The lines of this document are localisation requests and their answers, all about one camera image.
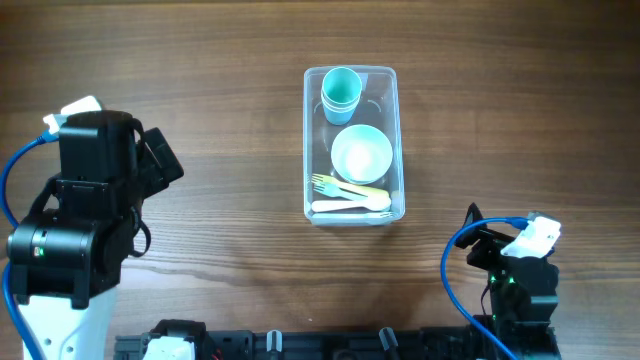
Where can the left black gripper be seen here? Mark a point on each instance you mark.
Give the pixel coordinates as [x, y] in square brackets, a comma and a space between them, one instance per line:
[161, 160]

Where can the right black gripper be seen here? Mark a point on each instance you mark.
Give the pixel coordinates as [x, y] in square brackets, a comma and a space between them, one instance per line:
[486, 242]

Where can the pink plastic spoon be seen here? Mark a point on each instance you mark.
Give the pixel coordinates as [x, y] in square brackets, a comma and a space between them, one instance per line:
[369, 203]

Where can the yellow plastic fork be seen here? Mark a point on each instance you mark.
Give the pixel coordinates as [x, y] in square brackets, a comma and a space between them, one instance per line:
[358, 189]

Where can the blue plastic bowl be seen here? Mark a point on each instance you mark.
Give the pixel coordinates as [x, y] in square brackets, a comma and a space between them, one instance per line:
[361, 154]

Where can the green plastic fork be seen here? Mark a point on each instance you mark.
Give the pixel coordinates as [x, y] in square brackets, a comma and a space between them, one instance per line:
[334, 191]

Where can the blue plastic cup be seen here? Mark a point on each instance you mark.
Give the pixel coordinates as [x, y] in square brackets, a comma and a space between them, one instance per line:
[338, 116]

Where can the pink plastic cup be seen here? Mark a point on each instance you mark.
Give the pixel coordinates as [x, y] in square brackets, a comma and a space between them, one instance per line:
[341, 107]

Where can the green plastic cup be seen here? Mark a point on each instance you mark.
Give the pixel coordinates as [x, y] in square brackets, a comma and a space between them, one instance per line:
[342, 87]

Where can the light blue plastic fork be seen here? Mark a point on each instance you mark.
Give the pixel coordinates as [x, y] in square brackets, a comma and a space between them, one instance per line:
[353, 216]

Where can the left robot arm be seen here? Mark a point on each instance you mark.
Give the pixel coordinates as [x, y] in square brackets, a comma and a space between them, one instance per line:
[65, 255]

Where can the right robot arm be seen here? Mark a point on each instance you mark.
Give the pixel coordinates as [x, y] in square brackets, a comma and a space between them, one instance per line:
[521, 283]

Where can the clear plastic storage container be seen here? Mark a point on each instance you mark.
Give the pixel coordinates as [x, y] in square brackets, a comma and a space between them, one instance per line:
[378, 107]

